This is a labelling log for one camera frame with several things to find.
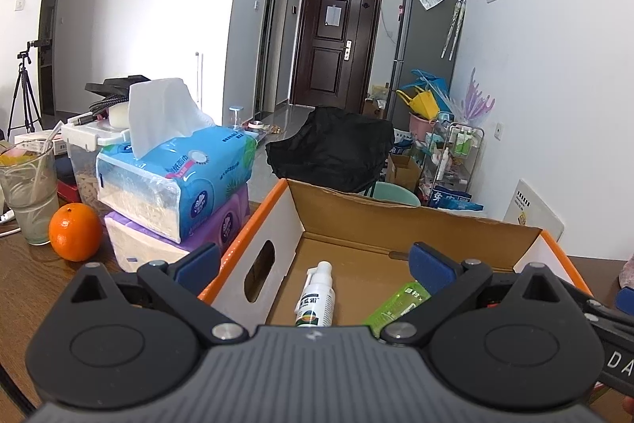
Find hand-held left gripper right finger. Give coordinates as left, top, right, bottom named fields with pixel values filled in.
left=379, top=242, right=570, bottom=347

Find black cable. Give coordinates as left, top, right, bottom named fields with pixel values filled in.
left=0, top=362, right=35, bottom=417

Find black folding chair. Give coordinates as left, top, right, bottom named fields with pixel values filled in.
left=266, top=106, right=395, bottom=196

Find clear drinking glass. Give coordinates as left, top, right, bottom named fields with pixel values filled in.
left=0, top=123, right=61, bottom=246

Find clear plastic storage container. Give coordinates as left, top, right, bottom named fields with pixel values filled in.
left=62, top=121, right=132, bottom=212

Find white spray bottle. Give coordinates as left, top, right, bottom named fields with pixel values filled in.
left=294, top=261, right=336, bottom=328

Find orange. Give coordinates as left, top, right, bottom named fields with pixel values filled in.
left=48, top=203, right=103, bottom=262

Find grey refrigerator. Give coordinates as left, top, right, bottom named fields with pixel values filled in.
left=386, top=0, right=464, bottom=126

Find purple tissue pack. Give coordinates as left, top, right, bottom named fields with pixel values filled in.
left=104, top=185, right=249, bottom=274

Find dark brown door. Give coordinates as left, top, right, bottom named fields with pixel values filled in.
left=290, top=0, right=384, bottom=114

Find pink ceramic vase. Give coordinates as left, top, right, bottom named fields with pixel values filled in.
left=617, top=255, right=634, bottom=290

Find black hair dryer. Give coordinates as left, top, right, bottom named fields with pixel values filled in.
left=67, top=75, right=152, bottom=126

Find black camera tripod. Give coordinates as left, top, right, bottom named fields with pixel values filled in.
left=6, top=39, right=53, bottom=141

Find white charger with cable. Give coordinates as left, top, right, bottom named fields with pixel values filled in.
left=0, top=210, right=21, bottom=238

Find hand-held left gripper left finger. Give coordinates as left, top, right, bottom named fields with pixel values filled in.
left=67, top=242, right=251, bottom=347

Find blue clothes hangers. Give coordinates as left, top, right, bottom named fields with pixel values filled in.
left=401, top=67, right=453, bottom=107

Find blue pet water dispenser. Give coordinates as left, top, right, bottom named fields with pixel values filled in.
left=229, top=106, right=267, bottom=132

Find yellow plastic hangers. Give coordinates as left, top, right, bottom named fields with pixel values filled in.
left=395, top=87, right=439, bottom=119

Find wire storage rack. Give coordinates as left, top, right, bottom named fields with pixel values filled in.
left=421, top=121, right=485, bottom=201

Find red cardboard box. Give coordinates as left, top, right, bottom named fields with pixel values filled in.
left=198, top=178, right=594, bottom=339

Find white board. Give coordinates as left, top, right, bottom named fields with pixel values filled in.
left=502, top=178, right=565, bottom=245

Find blue and white carton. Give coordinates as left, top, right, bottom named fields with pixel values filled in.
left=428, top=188, right=483, bottom=212

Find green spray bottle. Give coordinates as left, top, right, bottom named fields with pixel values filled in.
left=363, top=281, right=431, bottom=339

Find purple clothes hangers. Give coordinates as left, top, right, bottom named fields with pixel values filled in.
left=453, top=67, right=496, bottom=124

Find small brown cardboard box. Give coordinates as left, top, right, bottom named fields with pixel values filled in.
left=386, top=153, right=424, bottom=191

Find blue tissue pack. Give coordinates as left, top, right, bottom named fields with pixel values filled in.
left=95, top=77, right=258, bottom=243

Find pink bucket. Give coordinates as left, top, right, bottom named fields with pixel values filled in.
left=409, top=112, right=439, bottom=141

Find folded clear umbrella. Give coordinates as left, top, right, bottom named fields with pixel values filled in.
left=441, top=0, right=468, bottom=61

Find teal plastic basin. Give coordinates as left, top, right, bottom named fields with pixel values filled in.
left=371, top=182, right=422, bottom=207

